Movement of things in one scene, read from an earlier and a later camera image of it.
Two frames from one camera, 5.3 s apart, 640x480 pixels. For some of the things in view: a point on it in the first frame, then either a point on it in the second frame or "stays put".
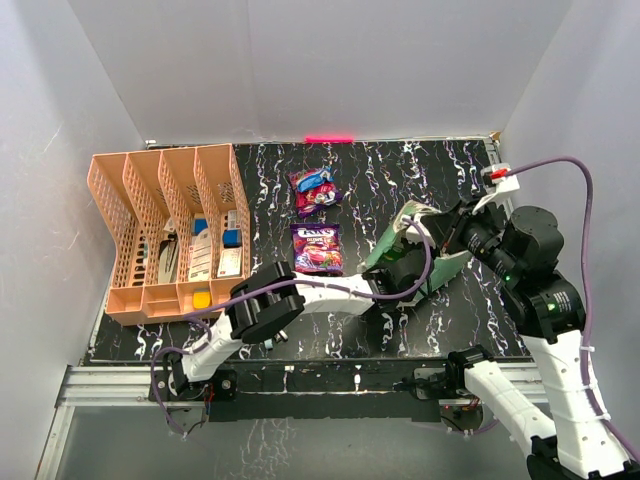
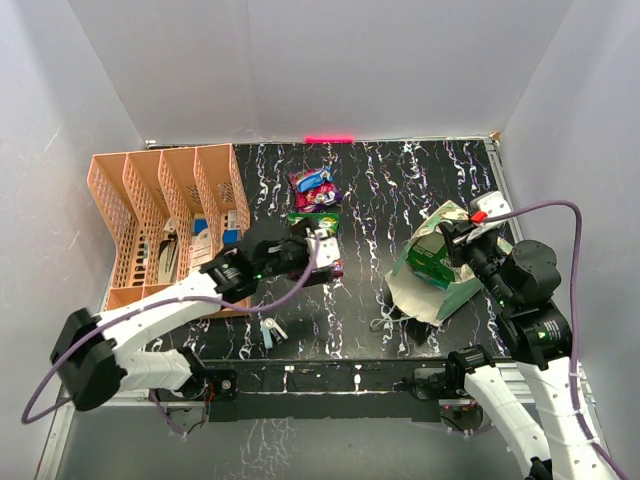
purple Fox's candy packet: x=312 y=201 stays put
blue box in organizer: x=232 y=238 stays put
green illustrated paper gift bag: x=443 y=268 to x=424 y=301
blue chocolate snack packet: x=314 y=179 stays put
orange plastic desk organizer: x=180 y=220 stays put
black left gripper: x=410 y=245 to x=299 y=235
